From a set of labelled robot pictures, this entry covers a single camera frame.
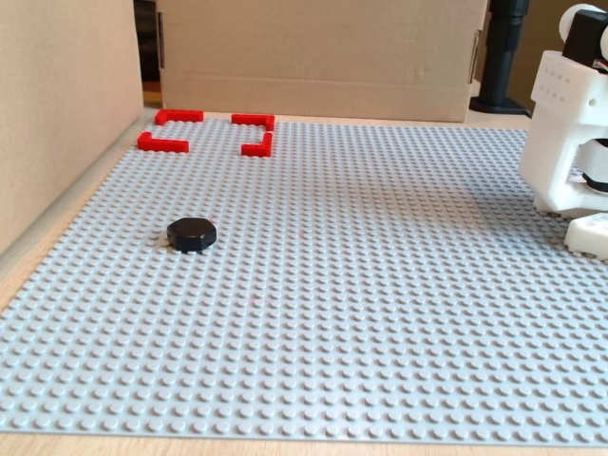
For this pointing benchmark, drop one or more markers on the black octagonal Lego piece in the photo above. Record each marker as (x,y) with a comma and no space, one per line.
(192,234)

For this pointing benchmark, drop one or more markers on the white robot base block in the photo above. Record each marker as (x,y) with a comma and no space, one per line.
(589,235)

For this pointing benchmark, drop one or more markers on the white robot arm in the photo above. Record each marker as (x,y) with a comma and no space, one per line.
(551,133)

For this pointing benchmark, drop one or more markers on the grey Lego baseplate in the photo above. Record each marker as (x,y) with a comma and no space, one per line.
(332,285)

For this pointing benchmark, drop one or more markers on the red L-shaped Lego corner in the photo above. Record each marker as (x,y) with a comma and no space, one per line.
(254,119)
(183,115)
(255,150)
(164,145)

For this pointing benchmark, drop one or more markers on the black stand pole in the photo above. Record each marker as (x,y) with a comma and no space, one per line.
(501,57)

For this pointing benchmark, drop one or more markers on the tall cardboard side panel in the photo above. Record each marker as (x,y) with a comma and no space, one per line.
(62,104)

